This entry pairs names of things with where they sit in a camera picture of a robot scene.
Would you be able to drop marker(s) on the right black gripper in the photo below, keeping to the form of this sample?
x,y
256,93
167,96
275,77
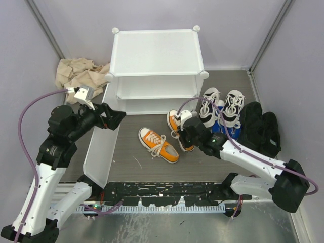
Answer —
x,y
181,133

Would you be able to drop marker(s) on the white cabinet door panel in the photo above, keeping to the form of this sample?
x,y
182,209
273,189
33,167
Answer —
x,y
99,156

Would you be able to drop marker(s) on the black white sneaker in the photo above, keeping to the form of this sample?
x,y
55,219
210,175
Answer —
x,y
208,114
234,104

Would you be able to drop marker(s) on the black shoe inner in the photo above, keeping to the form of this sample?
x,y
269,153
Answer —
x,y
252,128

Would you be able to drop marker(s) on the left aluminium corner post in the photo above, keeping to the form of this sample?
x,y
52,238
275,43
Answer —
x,y
44,27

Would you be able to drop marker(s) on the orange sneaker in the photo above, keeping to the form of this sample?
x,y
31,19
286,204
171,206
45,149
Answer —
x,y
157,145
173,124

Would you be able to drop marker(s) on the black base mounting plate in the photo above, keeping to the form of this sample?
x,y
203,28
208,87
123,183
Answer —
x,y
166,194

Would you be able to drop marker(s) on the beige crumpled cloth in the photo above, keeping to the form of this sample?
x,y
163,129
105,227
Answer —
x,y
81,71

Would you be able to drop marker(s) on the white slotted cable duct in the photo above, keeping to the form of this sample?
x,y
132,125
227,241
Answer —
x,y
180,208

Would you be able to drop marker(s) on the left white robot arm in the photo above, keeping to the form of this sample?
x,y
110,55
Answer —
x,y
37,221

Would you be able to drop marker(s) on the right aluminium corner post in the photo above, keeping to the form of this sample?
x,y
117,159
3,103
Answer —
x,y
287,4

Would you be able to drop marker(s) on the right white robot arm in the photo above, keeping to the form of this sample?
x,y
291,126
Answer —
x,y
283,183

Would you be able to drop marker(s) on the black shoe outer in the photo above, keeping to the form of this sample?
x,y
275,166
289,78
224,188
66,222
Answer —
x,y
271,145

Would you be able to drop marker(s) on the blue sneaker left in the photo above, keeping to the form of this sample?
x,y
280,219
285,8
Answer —
x,y
217,127

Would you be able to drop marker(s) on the black shoe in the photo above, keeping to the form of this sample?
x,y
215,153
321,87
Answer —
x,y
271,145
252,128

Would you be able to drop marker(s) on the blue sneaker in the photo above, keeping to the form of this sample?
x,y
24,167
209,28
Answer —
x,y
217,127
235,130

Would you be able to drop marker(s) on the aluminium corner post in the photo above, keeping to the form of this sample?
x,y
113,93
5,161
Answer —
x,y
287,4
44,27

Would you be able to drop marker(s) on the white plastic shoe cabinet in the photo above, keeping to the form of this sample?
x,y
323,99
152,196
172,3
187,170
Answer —
x,y
154,71

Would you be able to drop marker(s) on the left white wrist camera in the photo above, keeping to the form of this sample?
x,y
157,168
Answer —
x,y
84,95

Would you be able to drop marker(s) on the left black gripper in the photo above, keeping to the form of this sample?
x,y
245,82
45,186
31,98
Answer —
x,y
115,117

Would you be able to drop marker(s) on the blue sneaker right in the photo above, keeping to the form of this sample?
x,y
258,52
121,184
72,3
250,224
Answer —
x,y
235,130

